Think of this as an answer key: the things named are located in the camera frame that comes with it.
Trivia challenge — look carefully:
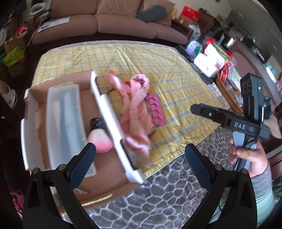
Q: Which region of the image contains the clear plastic storage case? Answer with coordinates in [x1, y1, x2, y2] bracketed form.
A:
[45, 84, 87, 169]

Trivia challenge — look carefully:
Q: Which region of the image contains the pink toe separator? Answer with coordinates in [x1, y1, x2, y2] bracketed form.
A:
[145, 93, 165, 126]
[137, 80, 144, 87]

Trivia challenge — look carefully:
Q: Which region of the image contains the pink towel headband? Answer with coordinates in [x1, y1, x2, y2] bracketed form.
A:
[119, 74, 153, 168]

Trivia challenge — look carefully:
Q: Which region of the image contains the grey sleeve forearm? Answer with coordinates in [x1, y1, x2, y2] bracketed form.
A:
[251, 162, 275, 228]

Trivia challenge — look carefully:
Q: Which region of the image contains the person right hand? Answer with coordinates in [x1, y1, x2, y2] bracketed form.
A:
[229, 138, 268, 178]

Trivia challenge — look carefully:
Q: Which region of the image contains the wicker basket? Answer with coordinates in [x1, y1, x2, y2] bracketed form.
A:
[215, 73, 243, 114]

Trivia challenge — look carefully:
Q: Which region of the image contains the white cardboard box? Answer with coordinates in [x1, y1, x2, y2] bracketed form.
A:
[21, 71, 145, 209]

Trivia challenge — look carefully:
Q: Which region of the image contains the yellow plaid tablecloth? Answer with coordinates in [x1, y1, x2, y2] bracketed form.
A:
[32, 41, 228, 177]

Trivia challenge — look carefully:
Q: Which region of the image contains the purple white bottle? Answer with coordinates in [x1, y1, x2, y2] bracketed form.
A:
[185, 41, 202, 56]

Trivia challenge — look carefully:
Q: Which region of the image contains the brown sofa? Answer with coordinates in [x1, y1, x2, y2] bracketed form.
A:
[32, 1, 188, 45]

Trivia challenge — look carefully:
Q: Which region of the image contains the paper sheet on sofa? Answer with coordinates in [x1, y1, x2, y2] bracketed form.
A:
[37, 17, 70, 32]

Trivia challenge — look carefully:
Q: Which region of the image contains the grey blue cushion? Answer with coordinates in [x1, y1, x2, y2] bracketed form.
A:
[136, 5, 167, 23]

